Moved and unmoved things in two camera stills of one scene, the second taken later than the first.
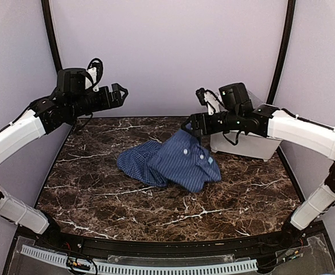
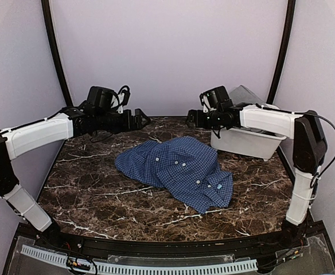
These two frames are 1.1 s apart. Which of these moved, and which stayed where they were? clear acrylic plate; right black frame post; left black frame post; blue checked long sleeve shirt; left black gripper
Moved: left black gripper; blue checked long sleeve shirt
Stayed: right black frame post; clear acrylic plate; left black frame post
